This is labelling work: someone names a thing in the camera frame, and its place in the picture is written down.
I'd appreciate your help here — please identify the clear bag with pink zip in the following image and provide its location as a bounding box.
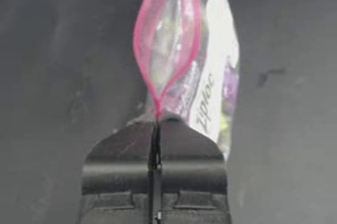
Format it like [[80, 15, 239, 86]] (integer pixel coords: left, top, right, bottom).
[[132, 0, 243, 162]]

